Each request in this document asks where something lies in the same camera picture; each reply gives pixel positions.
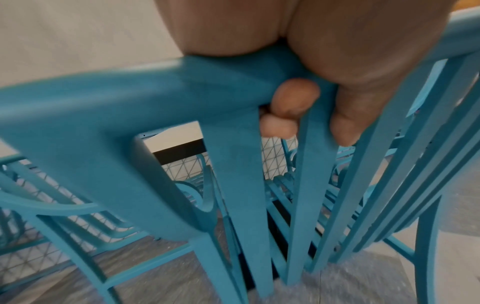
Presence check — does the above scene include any person's left hand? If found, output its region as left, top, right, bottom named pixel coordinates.
left=153, top=0, right=457, bottom=148

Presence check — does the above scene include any blue slatted metal chair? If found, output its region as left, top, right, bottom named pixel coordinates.
left=0, top=7, right=480, bottom=304
left=0, top=154, right=204, bottom=304

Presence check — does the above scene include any white square table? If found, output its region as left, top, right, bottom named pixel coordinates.
left=140, top=120, right=207, bottom=164

